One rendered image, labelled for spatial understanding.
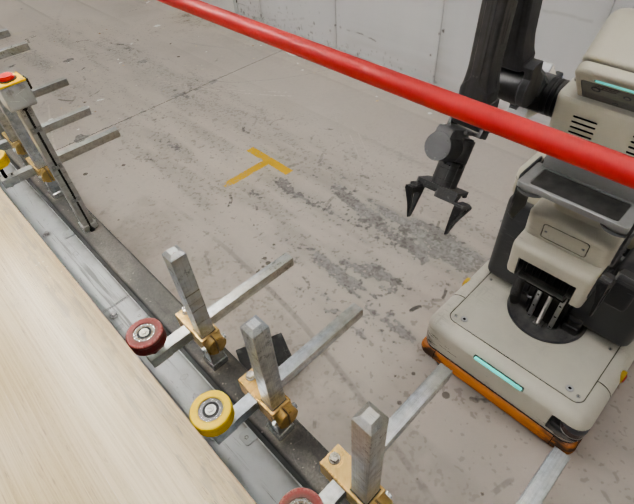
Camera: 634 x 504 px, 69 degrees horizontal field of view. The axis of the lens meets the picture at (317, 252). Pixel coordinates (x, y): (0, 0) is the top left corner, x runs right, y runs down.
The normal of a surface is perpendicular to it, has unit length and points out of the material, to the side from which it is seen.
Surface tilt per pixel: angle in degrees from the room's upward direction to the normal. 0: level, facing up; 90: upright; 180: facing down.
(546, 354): 0
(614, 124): 98
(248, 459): 0
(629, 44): 42
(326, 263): 0
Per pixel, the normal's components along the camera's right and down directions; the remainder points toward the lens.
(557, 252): -0.15, -0.61
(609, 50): -0.52, -0.15
